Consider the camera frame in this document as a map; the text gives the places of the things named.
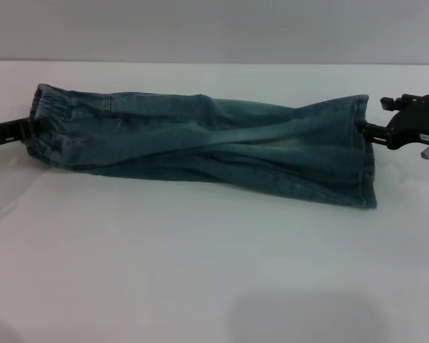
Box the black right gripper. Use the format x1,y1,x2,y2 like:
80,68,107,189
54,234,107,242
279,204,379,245
357,94,429,149

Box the blue denim shorts with print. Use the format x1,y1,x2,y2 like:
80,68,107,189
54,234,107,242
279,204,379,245
27,84,378,212

